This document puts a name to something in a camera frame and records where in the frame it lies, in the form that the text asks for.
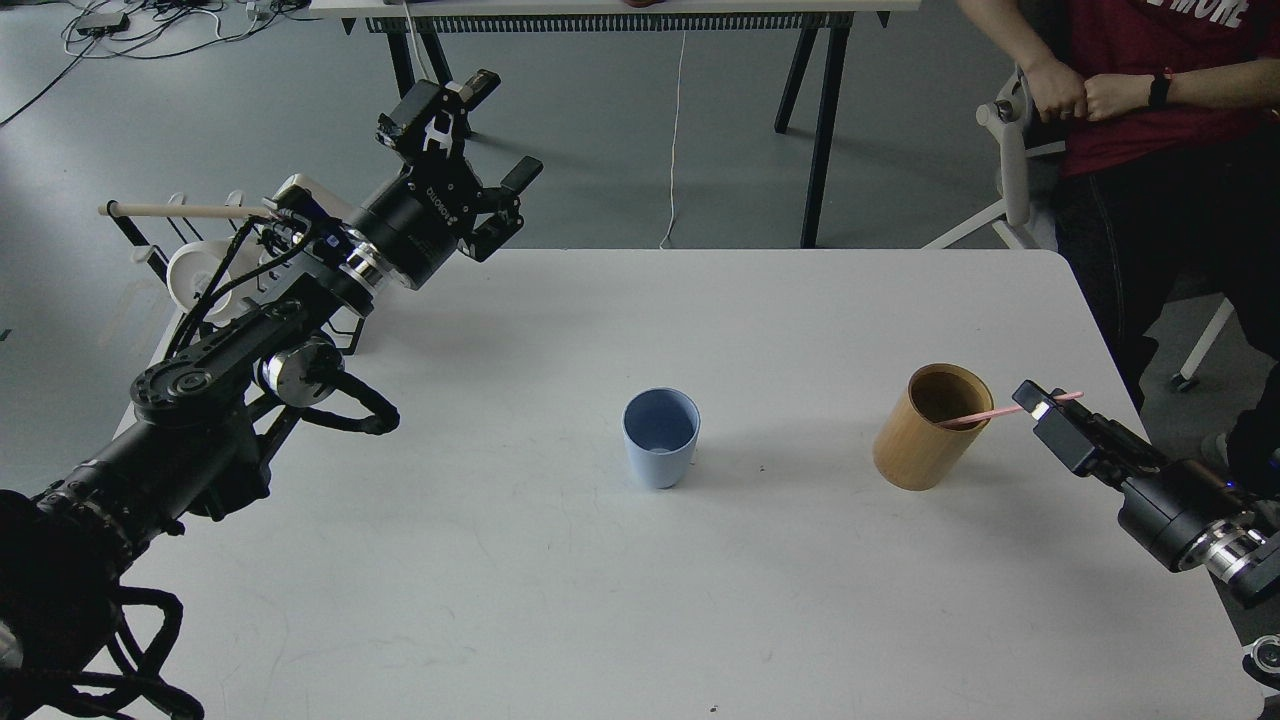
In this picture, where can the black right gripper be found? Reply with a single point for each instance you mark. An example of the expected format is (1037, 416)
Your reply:
(1174, 509)

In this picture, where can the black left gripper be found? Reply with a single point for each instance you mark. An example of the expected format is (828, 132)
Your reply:
(420, 218)

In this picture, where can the pink chopstick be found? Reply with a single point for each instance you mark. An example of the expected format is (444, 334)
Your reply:
(975, 418)

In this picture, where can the light blue plastic cup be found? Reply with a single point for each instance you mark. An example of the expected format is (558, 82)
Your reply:
(660, 428)

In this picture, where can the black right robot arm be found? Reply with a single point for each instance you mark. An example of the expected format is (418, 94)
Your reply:
(1246, 561)

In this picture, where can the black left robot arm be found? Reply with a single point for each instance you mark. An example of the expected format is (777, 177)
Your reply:
(249, 362)

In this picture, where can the white box in rack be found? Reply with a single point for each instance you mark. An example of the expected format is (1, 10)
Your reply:
(325, 200)

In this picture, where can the bamboo cylindrical holder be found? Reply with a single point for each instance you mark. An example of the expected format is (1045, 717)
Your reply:
(915, 449)

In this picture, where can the white office chair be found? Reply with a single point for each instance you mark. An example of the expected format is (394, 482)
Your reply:
(1029, 153)

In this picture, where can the person in red shirt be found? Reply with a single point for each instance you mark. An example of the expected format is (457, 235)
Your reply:
(1171, 156)

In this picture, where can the black wire dish rack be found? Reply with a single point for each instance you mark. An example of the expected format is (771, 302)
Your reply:
(232, 253)

